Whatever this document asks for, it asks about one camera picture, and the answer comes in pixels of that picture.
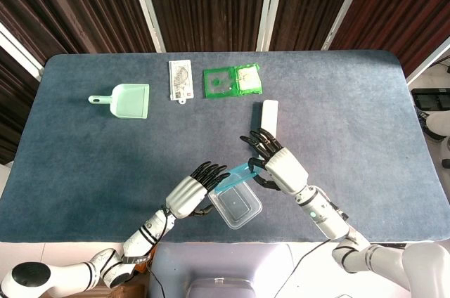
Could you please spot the clear printed plastic packet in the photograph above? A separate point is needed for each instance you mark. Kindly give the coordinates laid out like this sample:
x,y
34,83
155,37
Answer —
x,y
181,80

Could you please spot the dark brown screen panel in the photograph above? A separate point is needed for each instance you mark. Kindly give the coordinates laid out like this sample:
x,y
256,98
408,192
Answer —
x,y
70,3
211,3
316,3
404,13

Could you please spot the mint green plastic dustpan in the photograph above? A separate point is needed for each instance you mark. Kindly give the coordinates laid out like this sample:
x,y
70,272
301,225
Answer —
x,y
130,101

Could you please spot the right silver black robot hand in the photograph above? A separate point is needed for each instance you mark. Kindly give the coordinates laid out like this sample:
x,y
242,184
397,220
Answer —
x,y
284,171

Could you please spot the grey white robot torso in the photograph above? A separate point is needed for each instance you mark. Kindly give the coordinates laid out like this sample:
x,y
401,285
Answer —
x,y
221,266

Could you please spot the blue table cloth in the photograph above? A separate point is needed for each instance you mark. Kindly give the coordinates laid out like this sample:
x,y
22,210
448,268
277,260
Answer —
x,y
88,171

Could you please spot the white rounded machine part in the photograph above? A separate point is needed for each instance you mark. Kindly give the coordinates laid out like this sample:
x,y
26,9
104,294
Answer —
x,y
437,126

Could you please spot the white toothbrush case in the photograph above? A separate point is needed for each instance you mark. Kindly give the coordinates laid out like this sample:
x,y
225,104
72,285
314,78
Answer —
x,y
270,115

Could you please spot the blue translucent plastic container lid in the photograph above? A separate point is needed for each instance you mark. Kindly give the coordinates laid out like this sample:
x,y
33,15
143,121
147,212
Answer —
x,y
236,176

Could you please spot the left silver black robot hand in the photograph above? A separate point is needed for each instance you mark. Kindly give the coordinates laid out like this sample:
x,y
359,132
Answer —
x,y
184,196

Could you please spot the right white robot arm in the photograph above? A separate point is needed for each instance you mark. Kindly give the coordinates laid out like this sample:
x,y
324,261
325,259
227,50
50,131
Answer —
x,y
386,263

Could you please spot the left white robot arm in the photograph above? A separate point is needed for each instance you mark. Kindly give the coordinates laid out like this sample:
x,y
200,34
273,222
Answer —
x,y
70,273

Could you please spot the green plastic packet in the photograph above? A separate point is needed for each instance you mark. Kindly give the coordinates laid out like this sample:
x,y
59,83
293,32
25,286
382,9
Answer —
x,y
219,82

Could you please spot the clear plastic container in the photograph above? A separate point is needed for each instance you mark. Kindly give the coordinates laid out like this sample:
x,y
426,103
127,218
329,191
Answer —
x,y
237,206

